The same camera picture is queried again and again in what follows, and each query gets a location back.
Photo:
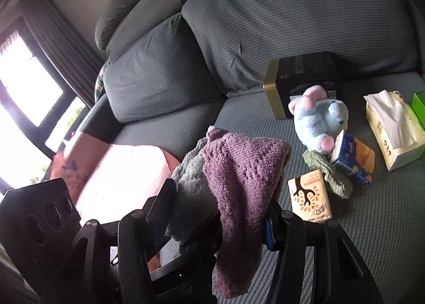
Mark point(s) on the pink pillow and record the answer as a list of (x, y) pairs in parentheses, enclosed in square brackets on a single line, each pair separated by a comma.
[(116, 174)]

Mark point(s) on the yellow tree-print tissue packet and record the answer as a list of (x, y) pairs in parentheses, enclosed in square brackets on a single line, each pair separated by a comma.
[(308, 194)]

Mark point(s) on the grey sofa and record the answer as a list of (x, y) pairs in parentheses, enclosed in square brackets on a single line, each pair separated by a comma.
[(265, 8)]

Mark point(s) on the pale grey-blue towel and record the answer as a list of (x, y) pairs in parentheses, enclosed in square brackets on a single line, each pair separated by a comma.
[(192, 187)]

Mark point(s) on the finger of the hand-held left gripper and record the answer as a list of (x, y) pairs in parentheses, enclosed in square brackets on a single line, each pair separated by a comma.
[(196, 247)]

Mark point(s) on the purple knitted cloth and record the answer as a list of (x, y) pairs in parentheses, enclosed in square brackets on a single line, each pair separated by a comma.
[(242, 174)]

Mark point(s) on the black box with gold side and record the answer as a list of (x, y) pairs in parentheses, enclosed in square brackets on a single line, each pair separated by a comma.
[(305, 68)]

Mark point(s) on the blue orange tissue pack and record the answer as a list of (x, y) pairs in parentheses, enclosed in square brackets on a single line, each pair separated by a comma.
[(355, 158)]

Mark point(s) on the white tissue pack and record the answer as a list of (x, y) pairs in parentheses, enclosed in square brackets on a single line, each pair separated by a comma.
[(395, 131)]

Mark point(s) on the window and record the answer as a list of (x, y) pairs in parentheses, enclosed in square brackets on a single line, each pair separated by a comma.
[(20, 84)]

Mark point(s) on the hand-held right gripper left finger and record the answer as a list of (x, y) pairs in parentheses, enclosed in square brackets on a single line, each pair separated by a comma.
[(162, 204)]

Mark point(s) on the blue plush toy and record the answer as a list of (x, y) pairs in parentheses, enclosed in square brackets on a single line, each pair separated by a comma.
[(315, 121)]

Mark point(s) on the grey curtain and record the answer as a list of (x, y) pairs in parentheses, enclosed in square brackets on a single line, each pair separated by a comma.
[(49, 35)]

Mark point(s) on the green knitted cloth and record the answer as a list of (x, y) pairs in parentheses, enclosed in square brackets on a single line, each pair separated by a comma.
[(335, 184)]

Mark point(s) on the green box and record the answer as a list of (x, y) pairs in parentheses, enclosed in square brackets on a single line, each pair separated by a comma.
[(420, 104)]

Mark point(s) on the floral cushion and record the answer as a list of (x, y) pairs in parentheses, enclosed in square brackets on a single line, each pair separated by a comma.
[(99, 84)]

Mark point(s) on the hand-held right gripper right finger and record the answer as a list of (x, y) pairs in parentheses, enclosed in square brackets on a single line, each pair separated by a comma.
[(269, 234)]

